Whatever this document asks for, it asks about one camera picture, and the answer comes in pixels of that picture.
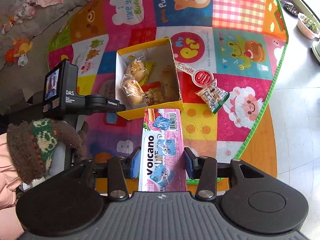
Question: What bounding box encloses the pink Volcano snack box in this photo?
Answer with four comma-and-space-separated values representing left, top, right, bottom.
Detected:
138, 108, 187, 192

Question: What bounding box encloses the clear green-edged snack bag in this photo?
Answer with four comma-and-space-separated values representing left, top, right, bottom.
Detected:
196, 79, 229, 114

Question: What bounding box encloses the yellow cardboard box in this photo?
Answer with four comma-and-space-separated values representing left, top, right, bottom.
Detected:
115, 38, 184, 120

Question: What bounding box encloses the round red-lid jelly cup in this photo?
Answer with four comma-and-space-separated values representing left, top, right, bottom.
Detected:
176, 62, 214, 87

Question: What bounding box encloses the pink sleeve forearm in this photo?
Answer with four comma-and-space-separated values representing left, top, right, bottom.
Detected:
0, 133, 24, 239

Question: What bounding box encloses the left hand in knit glove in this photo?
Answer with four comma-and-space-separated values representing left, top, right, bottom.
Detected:
7, 119, 89, 184

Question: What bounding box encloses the lower bread bun packet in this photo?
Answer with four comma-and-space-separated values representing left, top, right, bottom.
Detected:
121, 74, 146, 107

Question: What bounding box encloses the bread bun packet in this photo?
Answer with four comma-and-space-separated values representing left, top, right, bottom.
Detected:
125, 55, 149, 82
121, 74, 146, 107

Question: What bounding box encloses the upper bread bun packet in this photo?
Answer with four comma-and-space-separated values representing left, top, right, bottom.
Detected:
125, 55, 149, 82

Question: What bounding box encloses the red peanut snack packet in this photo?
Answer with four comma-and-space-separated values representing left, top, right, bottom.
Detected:
142, 81, 164, 106

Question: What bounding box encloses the grey patterned bed sheet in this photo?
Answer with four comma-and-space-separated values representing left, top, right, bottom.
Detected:
1, 0, 91, 114

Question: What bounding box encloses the white plant pot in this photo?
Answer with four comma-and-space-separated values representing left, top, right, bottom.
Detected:
297, 12, 319, 40

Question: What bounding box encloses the dark plant pot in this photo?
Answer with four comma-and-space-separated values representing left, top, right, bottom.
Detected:
284, 3, 299, 18

